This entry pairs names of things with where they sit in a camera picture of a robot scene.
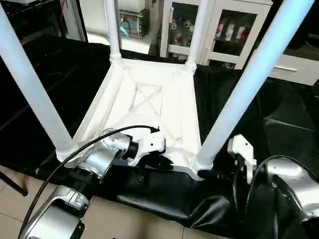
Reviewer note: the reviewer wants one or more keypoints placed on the white drawer unit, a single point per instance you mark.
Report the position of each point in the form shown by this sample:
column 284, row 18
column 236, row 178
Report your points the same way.
column 299, row 69

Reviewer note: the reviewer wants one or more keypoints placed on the black work mat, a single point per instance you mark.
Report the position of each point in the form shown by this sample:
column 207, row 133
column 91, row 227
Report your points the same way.
column 65, row 89

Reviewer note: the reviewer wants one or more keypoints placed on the white glass-door cabinet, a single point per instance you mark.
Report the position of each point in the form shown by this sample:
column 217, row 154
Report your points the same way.
column 234, row 30

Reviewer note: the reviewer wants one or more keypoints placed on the teal storage box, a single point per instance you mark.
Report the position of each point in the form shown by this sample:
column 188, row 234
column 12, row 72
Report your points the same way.
column 134, row 22

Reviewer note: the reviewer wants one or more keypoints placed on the black metal stand leg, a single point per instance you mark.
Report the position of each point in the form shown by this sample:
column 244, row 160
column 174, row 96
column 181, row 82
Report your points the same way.
column 12, row 185

